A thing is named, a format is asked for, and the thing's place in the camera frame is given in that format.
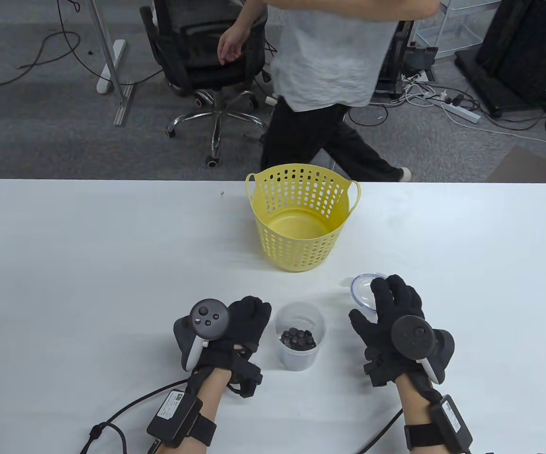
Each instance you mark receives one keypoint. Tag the gray left hand controller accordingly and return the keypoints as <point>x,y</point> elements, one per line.
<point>209,319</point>

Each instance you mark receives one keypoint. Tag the brown floor mat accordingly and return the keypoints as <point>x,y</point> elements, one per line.
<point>532,165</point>

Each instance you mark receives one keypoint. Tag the black wrist sensor box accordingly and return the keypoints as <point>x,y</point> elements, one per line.
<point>452,421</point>
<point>173,416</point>

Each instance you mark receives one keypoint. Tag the gray hand controller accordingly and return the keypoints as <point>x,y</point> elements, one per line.
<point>209,319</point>
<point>414,338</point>

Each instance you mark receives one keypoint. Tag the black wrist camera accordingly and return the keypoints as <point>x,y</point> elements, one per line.
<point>246,380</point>
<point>376,376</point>

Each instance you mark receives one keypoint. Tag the person's left hand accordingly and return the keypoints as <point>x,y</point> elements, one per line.
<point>251,321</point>

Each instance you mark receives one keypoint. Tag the person's right hand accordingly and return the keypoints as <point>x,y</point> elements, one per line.
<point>395,302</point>

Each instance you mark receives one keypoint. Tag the black right wrist sensor box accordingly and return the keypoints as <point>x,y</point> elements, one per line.
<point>452,421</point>

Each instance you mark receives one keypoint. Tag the white power strip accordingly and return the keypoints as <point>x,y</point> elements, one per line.
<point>462,112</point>

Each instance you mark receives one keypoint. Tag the clear round jar lid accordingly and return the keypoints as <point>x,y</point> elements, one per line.
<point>362,291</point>

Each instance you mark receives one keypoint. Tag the small black floor box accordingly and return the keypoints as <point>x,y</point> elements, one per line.
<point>419,57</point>

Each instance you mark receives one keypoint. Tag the yellow plastic laundry basket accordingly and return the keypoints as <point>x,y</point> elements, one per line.
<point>301,246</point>

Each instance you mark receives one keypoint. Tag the black left wrist sensor box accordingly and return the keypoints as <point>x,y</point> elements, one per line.
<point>173,416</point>

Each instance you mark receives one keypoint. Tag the clear plastic jar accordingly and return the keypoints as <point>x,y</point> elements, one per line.
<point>296,362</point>

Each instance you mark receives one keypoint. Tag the pile of black Go stones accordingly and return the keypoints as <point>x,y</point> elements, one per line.
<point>297,339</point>

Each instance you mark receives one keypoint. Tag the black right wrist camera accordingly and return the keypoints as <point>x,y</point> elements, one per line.
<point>376,376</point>

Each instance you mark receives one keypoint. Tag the white desk leg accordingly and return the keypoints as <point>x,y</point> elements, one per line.
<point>105,38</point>

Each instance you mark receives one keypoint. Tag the gray right hand controller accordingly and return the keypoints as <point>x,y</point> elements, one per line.
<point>414,338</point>

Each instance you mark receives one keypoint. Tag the large black display stand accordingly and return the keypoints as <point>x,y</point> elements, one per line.
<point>523,52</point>

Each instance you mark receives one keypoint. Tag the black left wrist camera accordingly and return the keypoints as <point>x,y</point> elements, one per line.
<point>246,380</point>

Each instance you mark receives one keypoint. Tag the black open computer tower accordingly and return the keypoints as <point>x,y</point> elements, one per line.
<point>402,71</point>

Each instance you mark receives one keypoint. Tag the person's left forearm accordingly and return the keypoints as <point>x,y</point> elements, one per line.
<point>209,397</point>

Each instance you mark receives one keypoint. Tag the person's right forearm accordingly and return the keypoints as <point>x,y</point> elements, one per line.
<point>417,406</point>

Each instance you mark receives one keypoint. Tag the black office chair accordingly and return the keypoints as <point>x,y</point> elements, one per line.
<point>197,61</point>

